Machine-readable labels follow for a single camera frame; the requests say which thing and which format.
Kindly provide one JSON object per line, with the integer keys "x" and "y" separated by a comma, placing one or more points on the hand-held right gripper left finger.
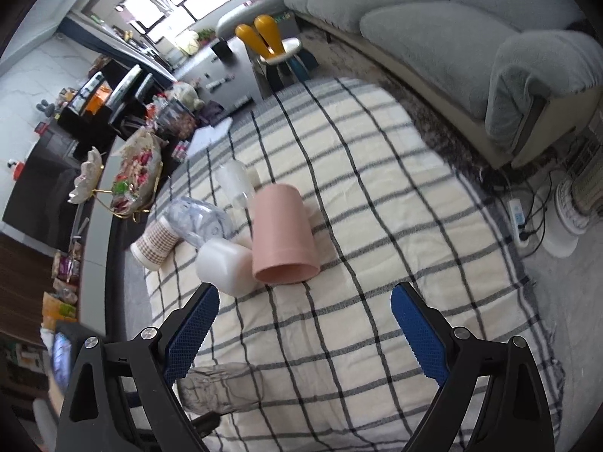
{"x": 191, "y": 329}

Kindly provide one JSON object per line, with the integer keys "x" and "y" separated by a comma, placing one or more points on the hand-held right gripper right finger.
{"x": 421, "y": 334}

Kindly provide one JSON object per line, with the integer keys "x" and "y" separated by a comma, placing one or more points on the pink cup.
{"x": 282, "y": 235}

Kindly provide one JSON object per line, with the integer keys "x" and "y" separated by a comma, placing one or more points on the clear glass cup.
{"x": 221, "y": 388}

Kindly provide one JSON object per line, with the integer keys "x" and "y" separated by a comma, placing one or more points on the white plastic cup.
{"x": 224, "y": 263}

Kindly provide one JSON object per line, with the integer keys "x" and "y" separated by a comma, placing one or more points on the checkered paper cup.
{"x": 155, "y": 245}

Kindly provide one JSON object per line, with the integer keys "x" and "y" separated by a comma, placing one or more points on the clear patterned plastic cup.
{"x": 200, "y": 223}

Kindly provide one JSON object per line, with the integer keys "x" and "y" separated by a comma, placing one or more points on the frosted translucent cup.
{"x": 235, "y": 183}

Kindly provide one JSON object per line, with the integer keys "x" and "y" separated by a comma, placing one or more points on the black cup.
{"x": 220, "y": 49}

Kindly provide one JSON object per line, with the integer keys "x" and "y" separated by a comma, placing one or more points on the plaid blanket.
{"x": 358, "y": 226}

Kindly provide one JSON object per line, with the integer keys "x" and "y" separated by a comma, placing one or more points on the white power strip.
{"x": 518, "y": 219}

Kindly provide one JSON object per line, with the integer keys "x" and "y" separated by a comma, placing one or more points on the snack tray with gold stand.
{"x": 134, "y": 174}

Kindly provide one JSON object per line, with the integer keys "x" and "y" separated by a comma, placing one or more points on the white shell dish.
{"x": 87, "y": 174}

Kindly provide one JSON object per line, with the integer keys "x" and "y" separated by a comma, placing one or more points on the white paper sheet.
{"x": 207, "y": 136}

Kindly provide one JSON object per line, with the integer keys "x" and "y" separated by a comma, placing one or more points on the white electric heater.
{"x": 577, "y": 197}

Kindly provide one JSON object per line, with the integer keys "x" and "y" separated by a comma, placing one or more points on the black tv cabinet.
{"x": 56, "y": 169}

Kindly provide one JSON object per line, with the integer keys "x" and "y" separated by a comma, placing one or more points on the white plush toy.
{"x": 188, "y": 95}

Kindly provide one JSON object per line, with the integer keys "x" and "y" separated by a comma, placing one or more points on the grey sofa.
{"x": 447, "y": 37}

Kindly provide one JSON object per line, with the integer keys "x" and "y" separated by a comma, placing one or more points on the yellow rabbit ear chair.
{"x": 273, "y": 42}

